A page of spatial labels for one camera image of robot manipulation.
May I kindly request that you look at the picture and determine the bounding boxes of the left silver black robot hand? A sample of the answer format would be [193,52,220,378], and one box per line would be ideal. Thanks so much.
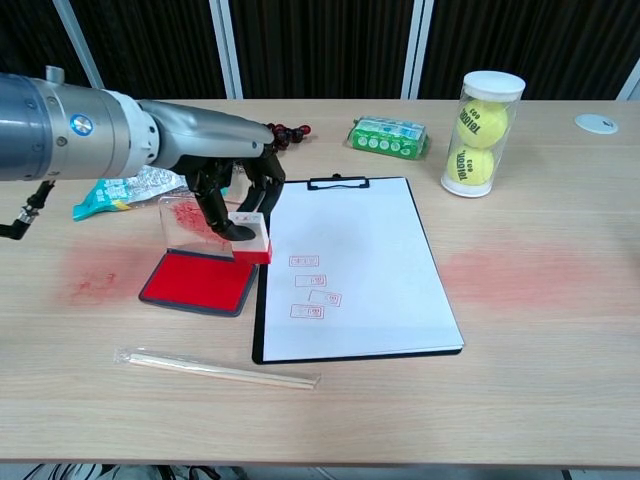
[138,98,288,242]

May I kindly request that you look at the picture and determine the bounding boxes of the small red-white stamp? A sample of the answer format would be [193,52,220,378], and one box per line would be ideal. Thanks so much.
[227,212,274,265]

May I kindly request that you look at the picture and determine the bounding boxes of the teal snack bag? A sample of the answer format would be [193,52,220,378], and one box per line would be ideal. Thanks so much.
[72,167,191,224]

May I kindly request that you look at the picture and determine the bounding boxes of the black clipboard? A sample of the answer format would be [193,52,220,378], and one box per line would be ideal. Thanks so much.
[251,173,466,366]

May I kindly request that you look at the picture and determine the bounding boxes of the red ink pad clear lid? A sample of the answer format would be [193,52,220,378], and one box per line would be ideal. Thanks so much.
[138,196,261,318]

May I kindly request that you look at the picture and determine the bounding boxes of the green tissue pack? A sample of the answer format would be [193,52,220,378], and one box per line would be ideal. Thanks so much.
[346,115,431,161]

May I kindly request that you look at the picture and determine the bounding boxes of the wrapped wooden chopsticks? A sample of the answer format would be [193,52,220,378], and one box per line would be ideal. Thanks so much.
[112,346,322,393]

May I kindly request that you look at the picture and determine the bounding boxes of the yellow tennis ball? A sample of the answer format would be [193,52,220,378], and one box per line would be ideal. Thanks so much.
[455,98,510,150]
[446,145,496,187]

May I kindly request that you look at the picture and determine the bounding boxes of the clear tennis ball tube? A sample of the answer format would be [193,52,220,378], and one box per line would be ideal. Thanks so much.
[439,69,527,200]

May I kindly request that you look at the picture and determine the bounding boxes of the white partition post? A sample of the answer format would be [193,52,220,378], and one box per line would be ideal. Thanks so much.
[617,64,640,101]
[52,0,105,91]
[208,0,245,100]
[401,0,434,100]

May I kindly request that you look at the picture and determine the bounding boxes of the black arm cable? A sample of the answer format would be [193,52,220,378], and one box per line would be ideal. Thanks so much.
[0,179,56,241]

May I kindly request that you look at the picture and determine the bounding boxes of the white round cable grommet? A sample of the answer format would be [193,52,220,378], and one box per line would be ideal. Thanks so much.
[573,112,620,136]

